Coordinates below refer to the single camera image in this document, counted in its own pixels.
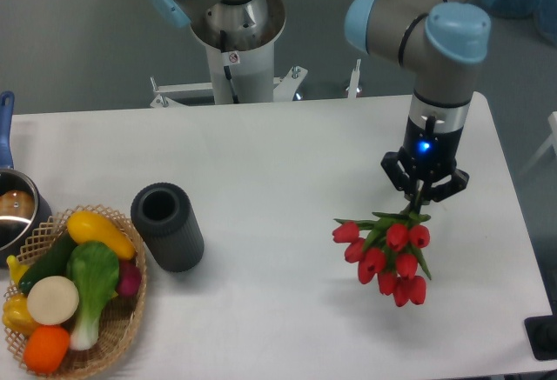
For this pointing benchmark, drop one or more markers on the yellow bell pepper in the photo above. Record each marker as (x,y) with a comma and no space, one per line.
(17,317)

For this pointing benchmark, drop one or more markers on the woven wicker basket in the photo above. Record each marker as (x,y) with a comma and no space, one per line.
(119,321)

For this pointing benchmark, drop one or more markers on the dark grey ribbed vase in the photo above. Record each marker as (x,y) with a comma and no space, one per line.
(163,216)

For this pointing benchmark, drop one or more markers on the green bok choy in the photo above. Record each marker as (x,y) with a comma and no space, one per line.
(94,269)

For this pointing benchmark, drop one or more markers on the white frame at right edge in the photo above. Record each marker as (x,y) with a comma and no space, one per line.
(548,145)

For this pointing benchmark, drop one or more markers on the blue handled saucepan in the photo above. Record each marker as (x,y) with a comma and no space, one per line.
(23,208)

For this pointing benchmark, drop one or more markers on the purple red radish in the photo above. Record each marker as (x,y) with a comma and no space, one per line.
(129,280)

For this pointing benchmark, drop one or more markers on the red tulip bouquet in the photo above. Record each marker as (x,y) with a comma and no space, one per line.
(388,248)

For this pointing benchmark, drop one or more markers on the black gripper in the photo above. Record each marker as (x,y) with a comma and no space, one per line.
(430,156)

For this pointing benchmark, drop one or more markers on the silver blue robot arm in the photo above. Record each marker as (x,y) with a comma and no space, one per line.
(443,42)

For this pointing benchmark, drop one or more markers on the dark green cucumber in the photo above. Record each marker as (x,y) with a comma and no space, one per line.
(52,263)

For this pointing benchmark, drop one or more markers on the yellow squash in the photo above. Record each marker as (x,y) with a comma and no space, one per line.
(86,226)

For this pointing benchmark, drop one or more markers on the black device at table edge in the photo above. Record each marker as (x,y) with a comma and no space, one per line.
(541,333)

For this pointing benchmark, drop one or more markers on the orange fruit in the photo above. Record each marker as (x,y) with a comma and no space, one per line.
(46,348)

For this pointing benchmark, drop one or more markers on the yellow banana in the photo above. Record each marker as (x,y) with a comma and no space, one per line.
(16,269)

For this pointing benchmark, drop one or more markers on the round white radish slice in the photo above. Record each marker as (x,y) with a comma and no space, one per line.
(53,300)

